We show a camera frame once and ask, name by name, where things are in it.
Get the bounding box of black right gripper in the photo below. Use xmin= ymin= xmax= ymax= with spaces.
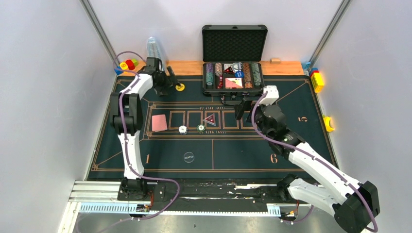
xmin=234 ymin=99 xmax=275 ymax=141

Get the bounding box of yellow big blind button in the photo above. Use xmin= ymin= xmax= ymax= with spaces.
xmin=175 ymin=83 xmax=185 ymax=92

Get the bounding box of white-blue poker chip stack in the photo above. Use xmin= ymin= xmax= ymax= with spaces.
xmin=178 ymin=125 xmax=188 ymax=135

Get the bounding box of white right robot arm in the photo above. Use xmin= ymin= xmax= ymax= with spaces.
xmin=250 ymin=85 xmax=380 ymax=233

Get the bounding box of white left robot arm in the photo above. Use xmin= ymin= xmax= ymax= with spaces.
xmin=109 ymin=57 xmax=179 ymax=180

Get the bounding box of playing card deck in case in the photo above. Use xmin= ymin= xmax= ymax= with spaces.
xmin=225 ymin=78 xmax=243 ymax=89

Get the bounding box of red triangular all-in marker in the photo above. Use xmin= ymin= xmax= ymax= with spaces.
xmin=204 ymin=113 xmax=216 ymax=126

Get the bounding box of orange chip row in case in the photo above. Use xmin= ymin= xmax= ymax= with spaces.
xmin=243 ymin=63 xmax=253 ymax=88

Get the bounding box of blue button in case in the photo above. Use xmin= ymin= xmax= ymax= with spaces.
xmin=234 ymin=71 xmax=244 ymax=78

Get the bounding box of black poker chip case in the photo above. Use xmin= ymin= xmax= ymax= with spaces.
xmin=201 ymin=24 xmax=268 ymax=101

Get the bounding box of red toy cylinder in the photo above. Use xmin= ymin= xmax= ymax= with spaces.
xmin=125 ymin=59 xmax=136 ymax=70

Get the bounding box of pink-white chip row in case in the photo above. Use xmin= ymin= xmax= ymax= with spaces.
xmin=215 ymin=63 xmax=223 ymax=76

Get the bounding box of purple-green chip row in case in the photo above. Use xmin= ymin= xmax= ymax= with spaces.
xmin=206 ymin=63 xmax=214 ymax=86

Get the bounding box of yellow toy cylinder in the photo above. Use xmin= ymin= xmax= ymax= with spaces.
xmin=119 ymin=62 xmax=129 ymax=72

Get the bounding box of blue toy cube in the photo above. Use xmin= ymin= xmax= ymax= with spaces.
xmin=114 ymin=67 xmax=124 ymax=75

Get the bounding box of small wooden block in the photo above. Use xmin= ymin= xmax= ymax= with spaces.
xmin=270 ymin=58 xmax=281 ymax=64

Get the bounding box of clear dealer button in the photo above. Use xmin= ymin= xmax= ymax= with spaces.
xmin=183 ymin=151 xmax=194 ymax=163

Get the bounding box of yellow toy block right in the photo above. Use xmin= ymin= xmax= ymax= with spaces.
xmin=309 ymin=68 xmax=325 ymax=93

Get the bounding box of yellow curved toy piece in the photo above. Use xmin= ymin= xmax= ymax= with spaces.
xmin=323 ymin=116 xmax=335 ymax=133

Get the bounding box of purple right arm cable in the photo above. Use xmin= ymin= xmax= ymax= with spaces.
xmin=251 ymin=92 xmax=379 ymax=233

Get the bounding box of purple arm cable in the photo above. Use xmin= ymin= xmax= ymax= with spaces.
xmin=251 ymin=92 xmax=379 ymax=233
xmin=112 ymin=51 xmax=181 ymax=222

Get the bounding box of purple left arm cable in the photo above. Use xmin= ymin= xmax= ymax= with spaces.
xmin=112 ymin=51 xmax=181 ymax=222

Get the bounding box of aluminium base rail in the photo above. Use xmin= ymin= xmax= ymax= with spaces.
xmin=69 ymin=179 xmax=310 ymax=217

